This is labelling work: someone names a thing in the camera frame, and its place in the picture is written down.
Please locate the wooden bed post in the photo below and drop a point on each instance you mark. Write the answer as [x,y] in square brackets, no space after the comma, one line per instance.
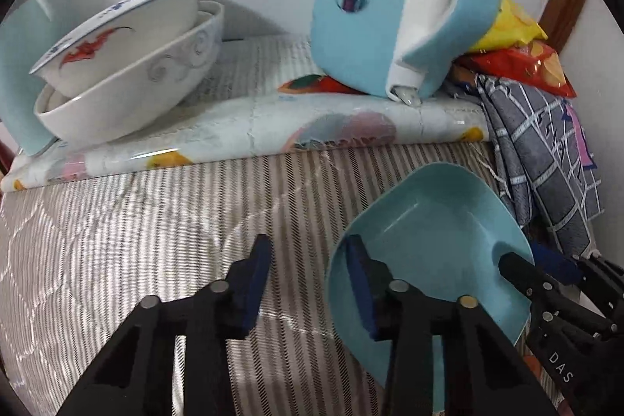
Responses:
[565,1]

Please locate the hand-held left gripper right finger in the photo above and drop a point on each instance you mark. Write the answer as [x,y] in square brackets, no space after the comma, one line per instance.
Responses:
[361,289]

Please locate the yellow snack packet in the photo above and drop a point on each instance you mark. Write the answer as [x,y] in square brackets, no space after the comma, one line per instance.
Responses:
[512,26]

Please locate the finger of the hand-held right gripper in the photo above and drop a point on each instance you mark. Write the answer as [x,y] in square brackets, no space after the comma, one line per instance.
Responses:
[526,277]
[555,262]

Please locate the printed plastic mat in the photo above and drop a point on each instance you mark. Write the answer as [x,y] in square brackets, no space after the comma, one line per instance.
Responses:
[273,123]

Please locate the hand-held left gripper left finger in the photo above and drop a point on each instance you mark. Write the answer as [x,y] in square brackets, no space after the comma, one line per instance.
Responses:
[254,284]

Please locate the light blue electric kettle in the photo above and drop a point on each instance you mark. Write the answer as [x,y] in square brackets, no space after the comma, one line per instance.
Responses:
[370,36]

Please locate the white bowl with red fish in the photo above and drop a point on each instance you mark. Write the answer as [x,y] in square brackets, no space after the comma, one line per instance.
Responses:
[122,40]

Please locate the red snack packet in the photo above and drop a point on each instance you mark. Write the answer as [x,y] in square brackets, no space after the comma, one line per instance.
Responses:
[526,65]

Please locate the light blue thermos jug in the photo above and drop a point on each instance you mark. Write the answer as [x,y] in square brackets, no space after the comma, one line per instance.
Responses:
[19,89]

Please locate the grey checked cloth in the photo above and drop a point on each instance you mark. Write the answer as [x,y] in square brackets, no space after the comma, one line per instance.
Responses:
[541,143]

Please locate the striped quilted mattress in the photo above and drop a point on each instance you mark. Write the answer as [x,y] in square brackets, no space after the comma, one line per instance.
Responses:
[146,226]

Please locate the white bowl with grey swirls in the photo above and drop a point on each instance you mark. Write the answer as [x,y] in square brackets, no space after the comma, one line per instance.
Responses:
[136,99]

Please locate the teal square bowl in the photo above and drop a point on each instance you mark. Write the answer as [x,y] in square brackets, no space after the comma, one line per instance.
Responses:
[438,226]

